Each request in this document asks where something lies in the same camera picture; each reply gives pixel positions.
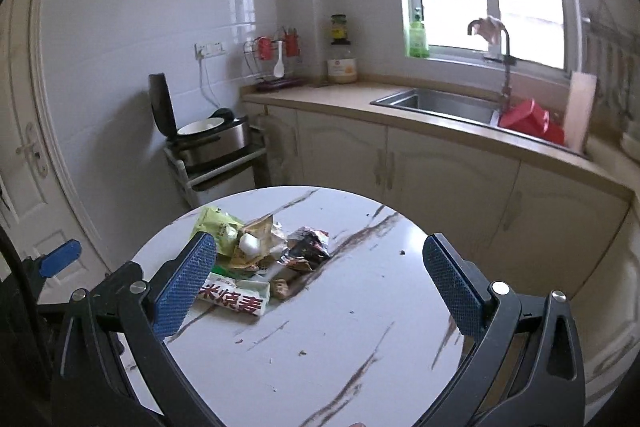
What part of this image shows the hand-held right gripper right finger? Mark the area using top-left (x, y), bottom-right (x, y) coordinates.
top-left (421, 233), bottom-right (587, 427)

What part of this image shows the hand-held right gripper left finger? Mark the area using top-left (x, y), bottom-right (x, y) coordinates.
top-left (50, 231), bottom-right (218, 427)

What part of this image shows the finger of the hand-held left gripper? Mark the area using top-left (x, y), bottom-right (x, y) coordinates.
top-left (39, 238), bottom-right (82, 279)

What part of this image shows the white red-lettered snack wrapper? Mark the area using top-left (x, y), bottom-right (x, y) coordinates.
top-left (197, 272), bottom-right (272, 318)

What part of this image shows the green snack packet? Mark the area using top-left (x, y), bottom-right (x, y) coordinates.
top-left (190, 205), bottom-right (246, 258)

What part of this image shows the white paper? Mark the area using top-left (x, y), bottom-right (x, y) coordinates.
top-left (237, 232), bottom-right (263, 258)

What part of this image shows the golden brown foil wrapper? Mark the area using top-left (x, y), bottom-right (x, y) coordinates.
top-left (227, 215), bottom-right (288, 273)

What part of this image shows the dark snack wrapper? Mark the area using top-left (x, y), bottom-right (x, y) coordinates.
top-left (275, 227), bottom-right (332, 273)

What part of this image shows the grey white storage cart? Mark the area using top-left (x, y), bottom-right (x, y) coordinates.
top-left (164, 142), bottom-right (266, 208)

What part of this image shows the black silver rice cooker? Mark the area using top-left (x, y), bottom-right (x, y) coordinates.
top-left (148, 73), bottom-right (251, 168)

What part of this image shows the white door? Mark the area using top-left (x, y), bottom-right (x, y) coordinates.
top-left (0, 0), bottom-right (116, 278)

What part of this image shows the red basin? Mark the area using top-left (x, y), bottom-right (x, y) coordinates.
top-left (498, 99), bottom-right (566, 145)

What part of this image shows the steel sink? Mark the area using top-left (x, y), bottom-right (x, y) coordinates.
top-left (370, 88), bottom-right (506, 128)

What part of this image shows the wooden cutting board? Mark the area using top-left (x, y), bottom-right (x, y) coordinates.
top-left (562, 71), bottom-right (598, 152)

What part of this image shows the metal faucet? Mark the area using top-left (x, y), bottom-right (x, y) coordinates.
top-left (467, 19), bottom-right (516, 112)

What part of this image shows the glass jar orange label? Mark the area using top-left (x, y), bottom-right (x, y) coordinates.
top-left (327, 44), bottom-right (358, 84)

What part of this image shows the green dish soap bottle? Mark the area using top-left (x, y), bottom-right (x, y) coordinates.
top-left (405, 7), bottom-right (431, 58)

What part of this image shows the pink cloth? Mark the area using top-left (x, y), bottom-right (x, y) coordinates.
top-left (475, 17), bottom-right (506, 45)

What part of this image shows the dark capped yellow label bottle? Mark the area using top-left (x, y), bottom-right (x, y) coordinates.
top-left (330, 13), bottom-right (348, 45)

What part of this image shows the metal door handle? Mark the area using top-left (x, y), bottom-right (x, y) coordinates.
top-left (15, 124), bottom-right (48, 178)

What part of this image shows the white power cable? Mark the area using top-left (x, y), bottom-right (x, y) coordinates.
top-left (199, 56), bottom-right (221, 108)

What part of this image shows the wire utensil rack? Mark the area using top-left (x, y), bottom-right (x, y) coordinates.
top-left (243, 33), bottom-right (306, 88)

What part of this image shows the wall dish rack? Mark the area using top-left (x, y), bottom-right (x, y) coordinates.
top-left (582, 0), bottom-right (640, 132)

